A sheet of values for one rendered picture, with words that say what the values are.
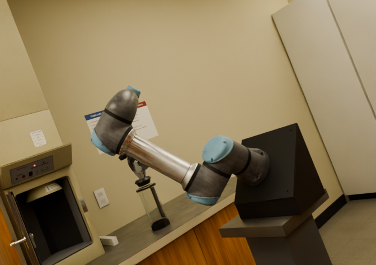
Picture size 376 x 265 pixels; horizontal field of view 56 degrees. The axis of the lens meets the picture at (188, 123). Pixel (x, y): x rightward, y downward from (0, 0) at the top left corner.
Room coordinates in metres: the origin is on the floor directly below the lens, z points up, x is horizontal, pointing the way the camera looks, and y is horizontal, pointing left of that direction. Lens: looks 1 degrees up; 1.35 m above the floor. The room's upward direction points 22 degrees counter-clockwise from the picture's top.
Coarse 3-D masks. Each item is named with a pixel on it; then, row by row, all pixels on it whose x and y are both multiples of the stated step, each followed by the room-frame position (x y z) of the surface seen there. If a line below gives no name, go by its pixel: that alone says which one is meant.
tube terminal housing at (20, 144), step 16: (48, 112) 1.76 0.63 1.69; (0, 128) 1.62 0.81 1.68; (16, 128) 1.66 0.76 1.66; (32, 128) 1.70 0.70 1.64; (48, 128) 1.75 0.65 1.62; (0, 144) 1.60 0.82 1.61; (16, 144) 1.64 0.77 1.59; (32, 144) 1.69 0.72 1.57; (48, 144) 1.73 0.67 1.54; (0, 160) 1.59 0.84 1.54; (48, 176) 1.69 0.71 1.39; (64, 176) 1.77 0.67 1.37; (0, 192) 1.64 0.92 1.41; (16, 192) 1.60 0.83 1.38; (80, 192) 1.77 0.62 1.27; (80, 208) 1.77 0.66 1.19; (16, 224) 1.57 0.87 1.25; (96, 240) 1.76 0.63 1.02; (80, 256) 1.70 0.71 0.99; (96, 256) 1.74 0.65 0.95
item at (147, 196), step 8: (152, 184) 1.82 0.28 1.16; (144, 192) 1.80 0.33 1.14; (152, 192) 1.81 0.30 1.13; (144, 200) 1.81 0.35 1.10; (152, 200) 1.81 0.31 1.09; (160, 200) 1.85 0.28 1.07; (144, 208) 1.83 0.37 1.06; (152, 208) 1.80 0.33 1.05; (160, 208) 1.82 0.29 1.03; (152, 216) 1.81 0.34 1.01; (160, 216) 1.81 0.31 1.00; (152, 224) 1.82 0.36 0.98
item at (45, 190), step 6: (54, 180) 1.77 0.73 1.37; (42, 186) 1.70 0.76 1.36; (48, 186) 1.71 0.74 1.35; (54, 186) 1.73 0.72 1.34; (60, 186) 1.79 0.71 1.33; (30, 192) 1.70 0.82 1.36; (36, 192) 1.68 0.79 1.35; (42, 192) 1.68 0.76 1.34; (48, 192) 1.69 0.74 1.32; (30, 198) 1.68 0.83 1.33; (36, 198) 1.67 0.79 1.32
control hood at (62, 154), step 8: (64, 144) 1.66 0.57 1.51; (40, 152) 1.59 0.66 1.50; (48, 152) 1.61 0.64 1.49; (56, 152) 1.65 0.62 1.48; (64, 152) 1.68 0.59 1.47; (16, 160) 1.52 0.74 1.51; (24, 160) 1.55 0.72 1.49; (32, 160) 1.58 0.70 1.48; (56, 160) 1.67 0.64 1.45; (64, 160) 1.70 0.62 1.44; (0, 168) 1.49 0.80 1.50; (8, 168) 1.51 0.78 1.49; (56, 168) 1.69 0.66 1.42; (0, 176) 1.54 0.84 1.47; (8, 176) 1.53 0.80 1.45; (8, 184) 1.55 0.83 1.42; (16, 184) 1.58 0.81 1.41
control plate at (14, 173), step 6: (36, 162) 1.60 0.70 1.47; (42, 162) 1.62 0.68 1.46; (48, 162) 1.64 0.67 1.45; (18, 168) 1.54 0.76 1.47; (24, 168) 1.56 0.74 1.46; (30, 168) 1.59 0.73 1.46; (36, 168) 1.61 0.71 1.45; (42, 168) 1.63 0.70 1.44; (48, 168) 1.66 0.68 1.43; (12, 174) 1.54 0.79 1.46; (18, 174) 1.56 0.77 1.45; (24, 174) 1.58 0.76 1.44; (36, 174) 1.63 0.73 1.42; (12, 180) 1.55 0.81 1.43; (18, 180) 1.58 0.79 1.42
